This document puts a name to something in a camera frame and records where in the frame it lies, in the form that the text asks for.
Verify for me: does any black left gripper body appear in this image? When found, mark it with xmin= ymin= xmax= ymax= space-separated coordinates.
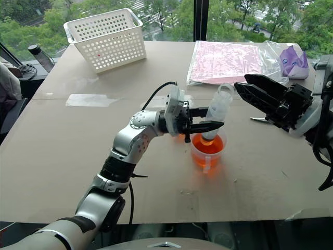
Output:
xmin=177 ymin=99 xmax=195 ymax=143

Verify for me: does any dark water bottle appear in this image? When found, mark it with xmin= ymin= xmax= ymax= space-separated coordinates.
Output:
xmin=28 ymin=44 xmax=55 ymax=73

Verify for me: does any silver robot torso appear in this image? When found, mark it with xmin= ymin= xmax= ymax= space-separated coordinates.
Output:
xmin=97 ymin=236 xmax=232 ymax=250

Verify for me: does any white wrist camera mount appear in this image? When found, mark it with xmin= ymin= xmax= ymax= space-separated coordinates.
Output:
xmin=288 ymin=99 xmax=323 ymax=138
xmin=164 ymin=85 xmax=186 ymax=137

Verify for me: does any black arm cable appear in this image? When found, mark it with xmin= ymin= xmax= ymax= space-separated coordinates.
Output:
xmin=139 ymin=81 xmax=179 ymax=110
xmin=311 ymin=80 xmax=333 ymax=192

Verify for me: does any clear cup with red liquid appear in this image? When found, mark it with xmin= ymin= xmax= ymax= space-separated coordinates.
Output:
xmin=190 ymin=128 xmax=228 ymax=174

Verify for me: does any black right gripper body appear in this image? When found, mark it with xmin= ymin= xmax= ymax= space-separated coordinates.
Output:
xmin=268 ymin=83 xmax=314 ymax=130

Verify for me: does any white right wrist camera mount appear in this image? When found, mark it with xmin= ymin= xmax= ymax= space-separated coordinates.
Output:
xmin=288 ymin=99 xmax=323 ymax=138

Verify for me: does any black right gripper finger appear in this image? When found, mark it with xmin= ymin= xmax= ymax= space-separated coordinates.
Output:
xmin=244 ymin=73 xmax=289 ymax=99
xmin=234 ymin=82 xmax=282 ymax=117

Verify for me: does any clear plastic syringe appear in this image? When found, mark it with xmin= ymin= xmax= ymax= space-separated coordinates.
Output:
xmin=201 ymin=83 xmax=234 ymax=145

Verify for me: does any black window frame post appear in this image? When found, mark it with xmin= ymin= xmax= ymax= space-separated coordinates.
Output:
xmin=193 ymin=0 xmax=210 ymax=42

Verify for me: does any pink paper in plastic sleeve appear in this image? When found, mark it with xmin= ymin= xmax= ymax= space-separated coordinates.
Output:
xmin=186 ymin=40 xmax=264 ymax=87

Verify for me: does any black side table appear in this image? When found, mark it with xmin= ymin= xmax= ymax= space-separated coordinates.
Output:
xmin=15 ymin=62 xmax=57 ymax=101

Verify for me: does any dark rounded shape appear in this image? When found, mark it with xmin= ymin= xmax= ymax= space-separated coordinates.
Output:
xmin=207 ymin=222 xmax=241 ymax=249

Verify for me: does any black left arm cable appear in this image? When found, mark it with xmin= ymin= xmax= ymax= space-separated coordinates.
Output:
xmin=139 ymin=81 xmax=179 ymax=110

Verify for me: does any grey fabric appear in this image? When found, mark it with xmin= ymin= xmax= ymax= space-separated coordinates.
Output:
xmin=0 ymin=61 xmax=23 ymax=105

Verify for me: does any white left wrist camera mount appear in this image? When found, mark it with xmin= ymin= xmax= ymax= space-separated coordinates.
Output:
xmin=164 ymin=85 xmax=186 ymax=137

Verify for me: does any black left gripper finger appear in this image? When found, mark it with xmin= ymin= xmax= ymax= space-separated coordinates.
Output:
xmin=189 ymin=106 xmax=209 ymax=118
xmin=189 ymin=120 xmax=225 ymax=133

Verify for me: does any clear plastic bag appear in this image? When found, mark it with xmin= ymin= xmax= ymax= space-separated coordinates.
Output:
xmin=257 ymin=40 xmax=311 ymax=85

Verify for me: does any purple packet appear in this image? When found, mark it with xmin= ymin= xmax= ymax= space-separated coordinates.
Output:
xmin=278 ymin=44 xmax=310 ymax=80

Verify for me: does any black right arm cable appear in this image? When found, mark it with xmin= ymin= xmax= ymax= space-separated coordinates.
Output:
xmin=311 ymin=80 xmax=333 ymax=192

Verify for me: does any silver metal tool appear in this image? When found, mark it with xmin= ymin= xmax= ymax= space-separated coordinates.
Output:
xmin=249 ymin=117 xmax=274 ymax=124

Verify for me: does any white perforated plastic basket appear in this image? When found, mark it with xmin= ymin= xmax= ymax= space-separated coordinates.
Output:
xmin=63 ymin=8 xmax=147 ymax=74

